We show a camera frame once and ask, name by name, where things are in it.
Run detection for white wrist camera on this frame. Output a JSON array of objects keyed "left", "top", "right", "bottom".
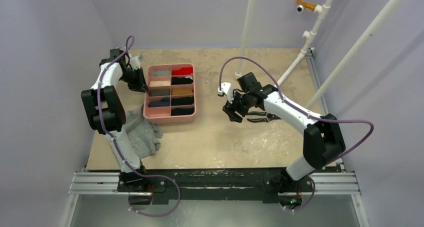
[
  {"left": 217, "top": 82, "right": 234, "bottom": 98},
  {"left": 129, "top": 54, "right": 144, "bottom": 71}
]

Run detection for black underwear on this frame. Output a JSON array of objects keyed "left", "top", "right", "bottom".
[{"left": 171, "top": 107, "right": 195, "bottom": 116}]

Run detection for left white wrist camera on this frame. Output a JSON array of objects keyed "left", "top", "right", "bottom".
[{"left": 129, "top": 54, "right": 144, "bottom": 71}]

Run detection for grey striped underwear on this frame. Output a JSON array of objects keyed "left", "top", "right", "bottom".
[{"left": 119, "top": 108, "right": 163, "bottom": 160}]

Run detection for white pvc pipe frame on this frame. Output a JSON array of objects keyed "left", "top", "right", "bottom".
[{"left": 240, "top": 0, "right": 403, "bottom": 108}]

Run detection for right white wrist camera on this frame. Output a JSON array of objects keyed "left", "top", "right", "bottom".
[{"left": 217, "top": 82, "right": 234, "bottom": 98}]

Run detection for black handled pliers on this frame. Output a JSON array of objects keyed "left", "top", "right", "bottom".
[{"left": 246, "top": 111, "right": 281, "bottom": 123}]

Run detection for navy rolled garment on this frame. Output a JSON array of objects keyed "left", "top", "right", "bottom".
[{"left": 147, "top": 98, "right": 171, "bottom": 108}]

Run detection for beige rolled garment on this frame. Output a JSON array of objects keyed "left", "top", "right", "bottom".
[{"left": 149, "top": 80, "right": 171, "bottom": 88}]

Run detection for dark grey rolled garment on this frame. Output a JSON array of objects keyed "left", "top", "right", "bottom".
[{"left": 149, "top": 89, "right": 171, "bottom": 97}]

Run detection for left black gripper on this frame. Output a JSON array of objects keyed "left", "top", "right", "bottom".
[{"left": 119, "top": 67, "right": 150, "bottom": 94}]

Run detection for aluminium rail frame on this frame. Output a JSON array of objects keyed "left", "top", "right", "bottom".
[{"left": 61, "top": 47, "right": 370, "bottom": 227}]

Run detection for black rolled garment upper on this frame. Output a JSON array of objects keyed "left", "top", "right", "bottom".
[{"left": 171, "top": 76, "right": 194, "bottom": 85}]

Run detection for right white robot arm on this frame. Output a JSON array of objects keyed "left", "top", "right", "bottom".
[{"left": 217, "top": 72, "right": 346, "bottom": 191}]

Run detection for red rolled garment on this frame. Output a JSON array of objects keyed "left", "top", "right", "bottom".
[{"left": 171, "top": 67, "right": 193, "bottom": 76}]

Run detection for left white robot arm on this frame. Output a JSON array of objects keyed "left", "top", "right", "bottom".
[{"left": 80, "top": 48, "right": 149, "bottom": 192}]

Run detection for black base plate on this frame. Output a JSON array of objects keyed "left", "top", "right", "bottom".
[{"left": 116, "top": 167, "right": 313, "bottom": 205}]

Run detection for black rolled garment lower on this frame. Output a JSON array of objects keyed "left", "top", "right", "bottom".
[{"left": 170, "top": 96, "right": 195, "bottom": 106}]

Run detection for orange mounted camera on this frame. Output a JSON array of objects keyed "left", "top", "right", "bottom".
[{"left": 296, "top": 0, "right": 317, "bottom": 13}]

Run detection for pink divided organizer tray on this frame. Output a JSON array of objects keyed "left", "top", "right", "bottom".
[{"left": 143, "top": 63, "right": 197, "bottom": 124}]

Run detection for black rolled garment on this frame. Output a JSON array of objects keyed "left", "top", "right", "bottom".
[
  {"left": 171, "top": 76, "right": 194, "bottom": 85},
  {"left": 170, "top": 96, "right": 195, "bottom": 106}
]

